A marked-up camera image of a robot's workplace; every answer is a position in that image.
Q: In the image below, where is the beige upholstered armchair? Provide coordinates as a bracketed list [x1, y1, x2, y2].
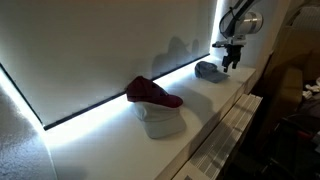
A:
[266, 6, 320, 118]

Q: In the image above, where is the dark red baseball cap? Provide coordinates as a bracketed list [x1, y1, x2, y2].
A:
[125, 75, 184, 109]

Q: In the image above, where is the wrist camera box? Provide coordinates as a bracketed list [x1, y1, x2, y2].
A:
[212, 39, 232, 50]

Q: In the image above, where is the white baseball cap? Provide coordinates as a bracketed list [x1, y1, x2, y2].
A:
[132, 101, 188, 140]

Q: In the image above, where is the light blue baseball cap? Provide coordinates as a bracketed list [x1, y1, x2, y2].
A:
[194, 60, 231, 84]

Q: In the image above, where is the white crumpled cloth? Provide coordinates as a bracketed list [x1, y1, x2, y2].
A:
[301, 77, 320, 100]

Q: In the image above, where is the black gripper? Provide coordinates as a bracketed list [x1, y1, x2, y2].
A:
[221, 44, 242, 73]

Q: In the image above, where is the white slatted radiator panel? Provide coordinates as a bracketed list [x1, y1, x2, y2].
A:
[173, 93, 264, 180]

